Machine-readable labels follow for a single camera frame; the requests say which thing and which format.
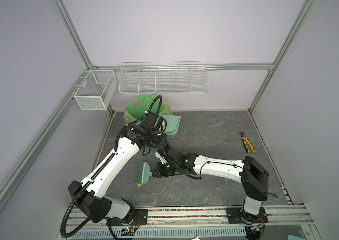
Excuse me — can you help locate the long white wire basket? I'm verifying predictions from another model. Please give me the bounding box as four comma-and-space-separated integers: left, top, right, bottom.
119, 62, 209, 95

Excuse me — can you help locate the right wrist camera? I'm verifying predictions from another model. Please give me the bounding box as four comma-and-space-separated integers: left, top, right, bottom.
155, 151, 168, 165

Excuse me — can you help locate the green trash bin with bag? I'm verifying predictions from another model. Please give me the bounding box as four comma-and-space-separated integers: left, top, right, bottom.
123, 95, 173, 124

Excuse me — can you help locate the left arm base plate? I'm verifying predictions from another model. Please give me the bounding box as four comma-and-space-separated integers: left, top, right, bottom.
108, 209, 148, 226

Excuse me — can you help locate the green plastic dustpan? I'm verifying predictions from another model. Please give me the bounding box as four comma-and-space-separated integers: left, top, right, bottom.
162, 115, 181, 136

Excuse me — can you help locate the aluminium front rail frame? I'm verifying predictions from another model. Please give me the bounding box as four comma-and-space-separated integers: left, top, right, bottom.
71, 205, 321, 240

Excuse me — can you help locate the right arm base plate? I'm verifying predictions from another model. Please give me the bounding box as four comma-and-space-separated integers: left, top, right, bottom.
226, 207, 268, 225

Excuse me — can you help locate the small white mesh basket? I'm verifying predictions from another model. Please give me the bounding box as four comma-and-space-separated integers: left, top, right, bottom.
74, 70, 117, 111

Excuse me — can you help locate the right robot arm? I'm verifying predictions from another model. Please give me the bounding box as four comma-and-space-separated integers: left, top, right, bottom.
152, 144, 269, 216

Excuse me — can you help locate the green hand brush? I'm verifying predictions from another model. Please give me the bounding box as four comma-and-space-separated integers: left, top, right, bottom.
136, 162, 152, 186

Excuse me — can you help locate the yellow black small tool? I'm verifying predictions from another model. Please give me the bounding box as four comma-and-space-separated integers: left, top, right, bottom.
240, 131, 255, 153

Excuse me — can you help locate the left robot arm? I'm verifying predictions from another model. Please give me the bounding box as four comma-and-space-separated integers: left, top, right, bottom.
60, 112, 168, 238

